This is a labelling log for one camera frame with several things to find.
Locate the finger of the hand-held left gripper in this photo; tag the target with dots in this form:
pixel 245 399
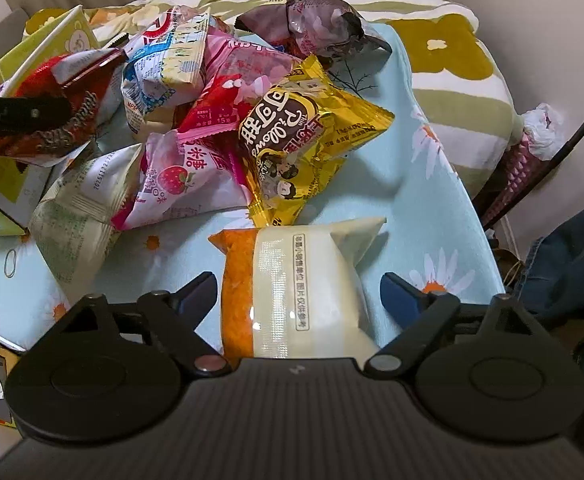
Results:
pixel 94 66
pixel 22 115

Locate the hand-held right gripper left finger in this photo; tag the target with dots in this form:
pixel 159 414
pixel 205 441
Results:
pixel 199 296

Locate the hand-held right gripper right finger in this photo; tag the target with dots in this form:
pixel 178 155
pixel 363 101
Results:
pixel 397 296

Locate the yellow bear cardboard box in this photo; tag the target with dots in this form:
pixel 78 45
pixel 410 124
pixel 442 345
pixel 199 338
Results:
pixel 47 40

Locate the white blue shrimp snack packet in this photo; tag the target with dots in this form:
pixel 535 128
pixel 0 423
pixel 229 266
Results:
pixel 167 60

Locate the orange and cream snack packet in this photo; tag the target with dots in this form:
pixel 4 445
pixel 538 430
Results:
pixel 292 300

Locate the light blue daisy blanket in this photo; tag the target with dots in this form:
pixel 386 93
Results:
pixel 412 200

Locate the pale green white snack packet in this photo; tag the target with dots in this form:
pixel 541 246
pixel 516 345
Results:
pixel 72 220

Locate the pink strawberry print snack packet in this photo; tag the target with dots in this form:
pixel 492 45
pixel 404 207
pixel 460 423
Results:
pixel 172 182

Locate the small red pink snack packet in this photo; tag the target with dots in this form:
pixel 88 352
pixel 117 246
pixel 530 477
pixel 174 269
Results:
pixel 212 105

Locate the large pink snack packet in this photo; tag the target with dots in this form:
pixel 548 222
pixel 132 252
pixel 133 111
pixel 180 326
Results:
pixel 257 62

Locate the purple cone-shaped wrapper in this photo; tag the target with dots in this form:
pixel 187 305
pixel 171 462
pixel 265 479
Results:
pixel 517 170

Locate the person's blue jeans leg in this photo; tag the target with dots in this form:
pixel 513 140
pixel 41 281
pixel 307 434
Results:
pixel 572 260

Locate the yellow snack packet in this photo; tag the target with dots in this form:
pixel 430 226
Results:
pixel 292 130

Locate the dark purple snack packet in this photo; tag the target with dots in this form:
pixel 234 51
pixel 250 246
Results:
pixel 317 25

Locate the green striped flower blanket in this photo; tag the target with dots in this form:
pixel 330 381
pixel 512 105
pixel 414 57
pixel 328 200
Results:
pixel 447 60

